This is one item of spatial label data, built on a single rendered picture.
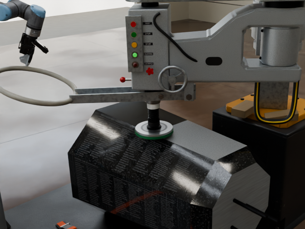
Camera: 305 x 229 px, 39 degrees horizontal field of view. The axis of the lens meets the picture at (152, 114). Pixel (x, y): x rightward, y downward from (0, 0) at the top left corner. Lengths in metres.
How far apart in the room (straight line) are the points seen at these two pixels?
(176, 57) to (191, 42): 0.11
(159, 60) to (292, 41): 0.66
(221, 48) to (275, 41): 0.26
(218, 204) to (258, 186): 0.32
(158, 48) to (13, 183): 2.11
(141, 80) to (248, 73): 0.54
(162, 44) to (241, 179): 0.79
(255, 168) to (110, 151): 0.87
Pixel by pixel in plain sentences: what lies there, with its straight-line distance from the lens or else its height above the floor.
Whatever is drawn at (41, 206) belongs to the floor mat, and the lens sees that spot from 3.45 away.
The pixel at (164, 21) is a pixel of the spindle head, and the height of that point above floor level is 1.49.
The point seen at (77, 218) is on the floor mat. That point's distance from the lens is 3.24.
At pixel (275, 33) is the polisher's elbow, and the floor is 1.41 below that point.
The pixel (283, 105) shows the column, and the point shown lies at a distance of 3.00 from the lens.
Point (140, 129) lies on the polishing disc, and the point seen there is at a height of 0.88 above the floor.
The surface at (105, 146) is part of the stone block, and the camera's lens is 2.66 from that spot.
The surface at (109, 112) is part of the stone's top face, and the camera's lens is 2.81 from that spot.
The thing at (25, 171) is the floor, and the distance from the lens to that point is 4.02.
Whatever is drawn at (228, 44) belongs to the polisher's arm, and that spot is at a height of 1.37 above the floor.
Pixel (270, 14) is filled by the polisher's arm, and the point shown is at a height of 1.51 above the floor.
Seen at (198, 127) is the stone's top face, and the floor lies 0.83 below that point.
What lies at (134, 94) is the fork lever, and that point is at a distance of 2.31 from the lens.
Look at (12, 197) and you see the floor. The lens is 3.66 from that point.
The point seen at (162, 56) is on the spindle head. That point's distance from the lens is 2.19.
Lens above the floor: 1.84
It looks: 22 degrees down
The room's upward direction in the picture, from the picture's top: 2 degrees counter-clockwise
